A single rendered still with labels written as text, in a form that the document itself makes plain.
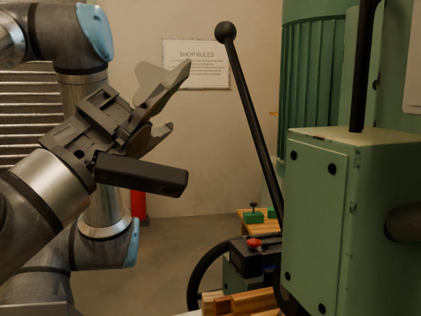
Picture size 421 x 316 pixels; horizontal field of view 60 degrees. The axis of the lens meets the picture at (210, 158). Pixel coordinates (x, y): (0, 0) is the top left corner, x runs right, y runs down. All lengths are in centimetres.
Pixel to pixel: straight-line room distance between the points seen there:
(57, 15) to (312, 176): 65
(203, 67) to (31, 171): 312
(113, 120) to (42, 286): 68
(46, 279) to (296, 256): 85
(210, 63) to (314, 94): 303
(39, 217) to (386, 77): 35
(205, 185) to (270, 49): 146
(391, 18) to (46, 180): 36
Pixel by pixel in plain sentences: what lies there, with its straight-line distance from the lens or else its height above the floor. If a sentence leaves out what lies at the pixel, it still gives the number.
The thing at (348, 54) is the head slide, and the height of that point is 137.
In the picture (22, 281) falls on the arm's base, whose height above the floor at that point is 83.
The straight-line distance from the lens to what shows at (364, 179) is 26.
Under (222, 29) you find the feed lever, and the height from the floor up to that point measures 141.
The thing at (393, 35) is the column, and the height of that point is 138.
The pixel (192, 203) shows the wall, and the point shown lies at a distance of 368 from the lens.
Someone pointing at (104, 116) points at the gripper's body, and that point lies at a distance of 47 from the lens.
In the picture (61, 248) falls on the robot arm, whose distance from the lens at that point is 112.
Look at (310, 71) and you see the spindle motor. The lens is 50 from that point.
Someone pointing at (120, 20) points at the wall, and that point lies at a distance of 348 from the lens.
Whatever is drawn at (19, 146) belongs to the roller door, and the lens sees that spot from 360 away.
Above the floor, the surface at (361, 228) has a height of 124.
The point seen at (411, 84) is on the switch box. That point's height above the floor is 134.
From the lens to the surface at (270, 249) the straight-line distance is 78.
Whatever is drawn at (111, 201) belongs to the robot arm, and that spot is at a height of 103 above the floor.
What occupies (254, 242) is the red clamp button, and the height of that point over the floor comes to 102.
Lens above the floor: 134
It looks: 12 degrees down
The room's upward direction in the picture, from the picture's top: straight up
